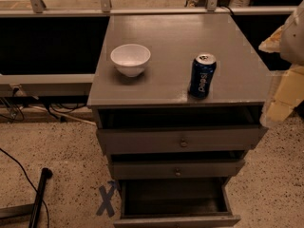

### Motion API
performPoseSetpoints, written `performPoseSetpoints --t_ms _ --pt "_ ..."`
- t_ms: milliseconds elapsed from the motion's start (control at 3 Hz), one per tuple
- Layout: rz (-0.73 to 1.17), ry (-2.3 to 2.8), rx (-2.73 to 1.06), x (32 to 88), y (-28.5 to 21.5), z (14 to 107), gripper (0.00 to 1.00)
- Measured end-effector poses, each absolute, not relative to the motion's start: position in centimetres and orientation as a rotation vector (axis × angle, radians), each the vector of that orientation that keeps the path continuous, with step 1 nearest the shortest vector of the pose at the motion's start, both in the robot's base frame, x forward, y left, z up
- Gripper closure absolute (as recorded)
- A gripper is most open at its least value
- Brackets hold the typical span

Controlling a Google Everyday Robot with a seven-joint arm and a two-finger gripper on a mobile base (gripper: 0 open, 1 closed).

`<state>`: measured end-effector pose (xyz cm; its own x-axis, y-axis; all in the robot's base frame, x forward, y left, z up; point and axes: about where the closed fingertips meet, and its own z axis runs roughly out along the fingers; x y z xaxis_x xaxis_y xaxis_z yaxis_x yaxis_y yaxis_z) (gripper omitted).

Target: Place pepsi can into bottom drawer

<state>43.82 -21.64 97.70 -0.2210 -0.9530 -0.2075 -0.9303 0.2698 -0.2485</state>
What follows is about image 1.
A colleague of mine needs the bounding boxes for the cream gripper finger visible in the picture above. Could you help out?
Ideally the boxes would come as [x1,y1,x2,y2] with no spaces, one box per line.
[259,65,304,127]

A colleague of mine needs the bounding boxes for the blue pepsi can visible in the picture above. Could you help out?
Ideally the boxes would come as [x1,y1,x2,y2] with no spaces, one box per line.
[188,52,217,99]

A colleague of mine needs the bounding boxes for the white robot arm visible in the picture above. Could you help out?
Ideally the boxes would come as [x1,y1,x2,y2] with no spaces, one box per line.
[258,1,304,127]

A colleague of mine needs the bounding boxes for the grey top drawer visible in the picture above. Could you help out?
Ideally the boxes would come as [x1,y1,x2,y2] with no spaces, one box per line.
[97,106,267,155]

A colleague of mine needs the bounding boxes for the grey drawer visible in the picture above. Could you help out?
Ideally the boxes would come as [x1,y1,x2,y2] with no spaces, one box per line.
[110,151,245,180]
[114,178,240,228]
[97,106,267,155]

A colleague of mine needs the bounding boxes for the grey wooden drawer cabinet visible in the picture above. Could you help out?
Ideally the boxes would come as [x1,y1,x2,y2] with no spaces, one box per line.
[86,13,291,228]

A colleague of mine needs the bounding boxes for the grey middle drawer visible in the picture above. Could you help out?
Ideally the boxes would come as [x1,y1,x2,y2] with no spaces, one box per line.
[110,151,245,180]

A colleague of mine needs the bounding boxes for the grey bottom drawer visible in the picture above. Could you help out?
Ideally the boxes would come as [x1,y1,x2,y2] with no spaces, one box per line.
[114,178,240,228]

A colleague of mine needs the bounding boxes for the white ceramic bowl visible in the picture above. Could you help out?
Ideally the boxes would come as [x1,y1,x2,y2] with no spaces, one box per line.
[110,44,151,77]

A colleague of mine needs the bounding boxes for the blue tape cross mark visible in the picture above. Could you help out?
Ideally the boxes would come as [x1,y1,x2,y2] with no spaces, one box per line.
[96,180,117,218]

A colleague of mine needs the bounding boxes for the black metal stand leg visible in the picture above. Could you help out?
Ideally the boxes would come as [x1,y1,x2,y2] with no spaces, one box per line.
[0,167,53,228]

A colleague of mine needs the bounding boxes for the grey metal railing frame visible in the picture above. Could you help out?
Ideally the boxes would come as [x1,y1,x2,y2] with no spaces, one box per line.
[0,0,304,97]

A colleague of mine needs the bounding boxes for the black floor cable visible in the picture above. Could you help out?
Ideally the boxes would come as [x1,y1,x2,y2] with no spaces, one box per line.
[0,147,50,228]

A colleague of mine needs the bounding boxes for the tangled cables under rail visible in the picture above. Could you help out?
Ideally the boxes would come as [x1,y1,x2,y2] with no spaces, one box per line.
[0,86,96,125]

